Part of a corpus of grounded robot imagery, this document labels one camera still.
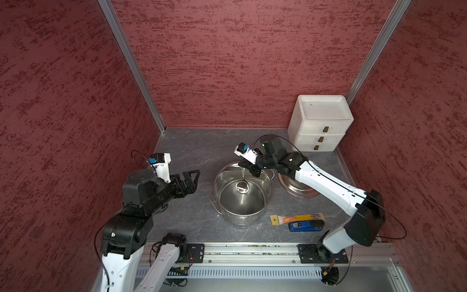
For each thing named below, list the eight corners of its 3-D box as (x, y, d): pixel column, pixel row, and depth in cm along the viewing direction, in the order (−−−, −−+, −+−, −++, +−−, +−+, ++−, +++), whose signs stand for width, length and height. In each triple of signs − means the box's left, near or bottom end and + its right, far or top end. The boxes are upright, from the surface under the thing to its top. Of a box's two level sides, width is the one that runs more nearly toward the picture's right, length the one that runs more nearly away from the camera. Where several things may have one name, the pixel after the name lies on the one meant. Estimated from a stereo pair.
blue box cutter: (289, 232, 81) (292, 230, 78) (287, 224, 84) (289, 221, 80) (322, 230, 82) (326, 227, 79) (319, 221, 85) (323, 218, 81)
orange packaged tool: (271, 225, 84) (272, 224, 82) (270, 216, 86) (270, 215, 84) (324, 222, 85) (326, 221, 83) (321, 214, 87) (323, 212, 85)
